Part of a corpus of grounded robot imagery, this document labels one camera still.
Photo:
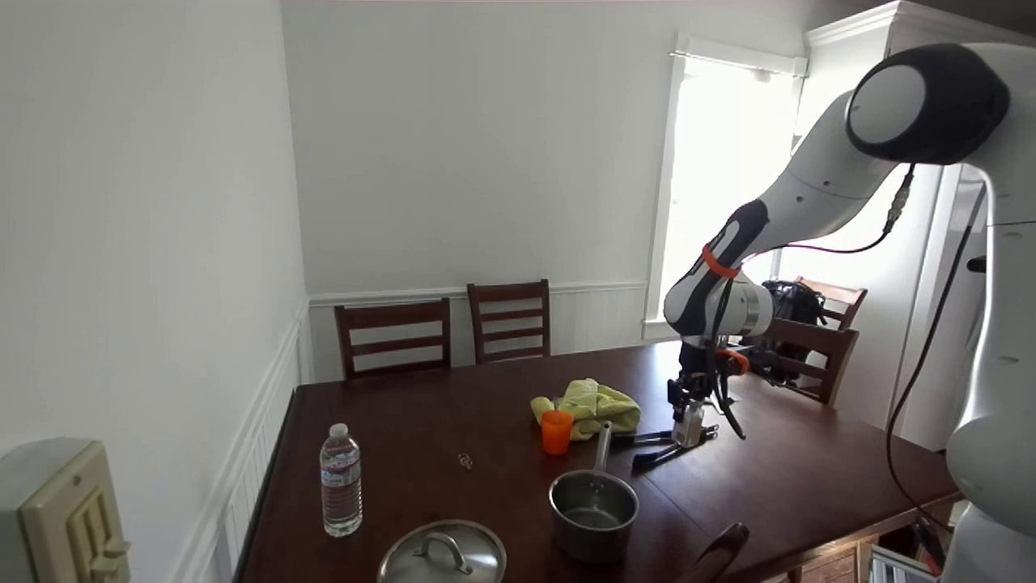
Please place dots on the black kitchen tongs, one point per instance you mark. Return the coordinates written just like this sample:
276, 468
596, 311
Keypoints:
654, 447

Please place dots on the glass pot lid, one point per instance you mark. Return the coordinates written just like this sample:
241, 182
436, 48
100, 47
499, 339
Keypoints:
443, 553

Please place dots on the white framed window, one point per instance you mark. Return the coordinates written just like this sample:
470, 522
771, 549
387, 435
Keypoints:
722, 182

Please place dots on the small brown crumb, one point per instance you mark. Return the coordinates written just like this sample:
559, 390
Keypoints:
465, 462

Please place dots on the small orange cup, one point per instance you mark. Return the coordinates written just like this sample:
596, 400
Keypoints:
559, 433

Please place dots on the clear plastic water bottle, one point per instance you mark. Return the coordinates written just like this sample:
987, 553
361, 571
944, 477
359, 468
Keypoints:
341, 487

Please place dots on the small clear spice bottle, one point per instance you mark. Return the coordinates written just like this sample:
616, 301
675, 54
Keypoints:
692, 426

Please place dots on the beige wall light switch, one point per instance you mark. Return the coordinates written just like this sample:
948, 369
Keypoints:
69, 519

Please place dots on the black bag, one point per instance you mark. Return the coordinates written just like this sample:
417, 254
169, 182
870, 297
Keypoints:
794, 301

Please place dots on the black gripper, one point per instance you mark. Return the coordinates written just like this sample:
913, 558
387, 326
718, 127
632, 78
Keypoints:
694, 372

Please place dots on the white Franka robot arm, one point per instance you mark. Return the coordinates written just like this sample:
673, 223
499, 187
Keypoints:
863, 164

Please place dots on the yellow green cloth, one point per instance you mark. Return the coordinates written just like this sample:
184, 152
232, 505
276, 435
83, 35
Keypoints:
601, 406

